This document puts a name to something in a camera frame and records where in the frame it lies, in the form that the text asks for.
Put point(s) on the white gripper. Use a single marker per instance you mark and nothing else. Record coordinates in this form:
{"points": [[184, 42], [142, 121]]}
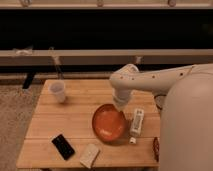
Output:
{"points": [[121, 98]]}

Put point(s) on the orange ceramic bowl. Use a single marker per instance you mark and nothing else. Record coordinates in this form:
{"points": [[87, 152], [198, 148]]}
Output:
{"points": [[108, 123]]}

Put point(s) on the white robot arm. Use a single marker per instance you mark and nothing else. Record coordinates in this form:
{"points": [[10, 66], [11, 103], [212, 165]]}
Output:
{"points": [[184, 96]]}

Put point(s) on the white plastic bottle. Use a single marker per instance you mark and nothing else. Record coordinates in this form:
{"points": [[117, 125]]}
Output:
{"points": [[136, 125]]}

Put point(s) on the beige rectangular block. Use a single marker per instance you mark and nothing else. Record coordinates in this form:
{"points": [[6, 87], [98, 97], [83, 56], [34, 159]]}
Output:
{"points": [[89, 155]]}

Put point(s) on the translucent plastic cup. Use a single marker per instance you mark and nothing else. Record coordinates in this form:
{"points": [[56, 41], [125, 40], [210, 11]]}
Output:
{"points": [[57, 89]]}

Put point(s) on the wooden table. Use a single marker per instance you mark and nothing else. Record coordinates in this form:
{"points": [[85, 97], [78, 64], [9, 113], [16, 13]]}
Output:
{"points": [[73, 119]]}

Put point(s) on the black smartphone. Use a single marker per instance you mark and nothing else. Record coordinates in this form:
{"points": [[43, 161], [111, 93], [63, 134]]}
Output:
{"points": [[63, 147]]}

